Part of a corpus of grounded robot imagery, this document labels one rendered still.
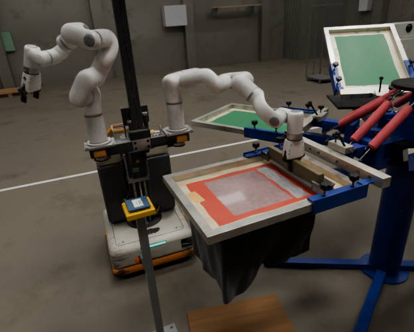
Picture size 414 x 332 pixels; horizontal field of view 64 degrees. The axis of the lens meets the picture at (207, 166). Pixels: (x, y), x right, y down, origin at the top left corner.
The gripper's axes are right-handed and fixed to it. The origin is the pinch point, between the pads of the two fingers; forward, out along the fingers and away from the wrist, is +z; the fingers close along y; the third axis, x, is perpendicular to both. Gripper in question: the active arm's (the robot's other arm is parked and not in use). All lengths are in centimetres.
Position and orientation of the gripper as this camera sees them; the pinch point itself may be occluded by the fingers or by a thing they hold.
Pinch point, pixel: (293, 166)
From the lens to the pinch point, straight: 171.0
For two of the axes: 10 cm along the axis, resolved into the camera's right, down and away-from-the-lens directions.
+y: -9.2, 2.2, -3.4
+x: 4.0, 3.7, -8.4
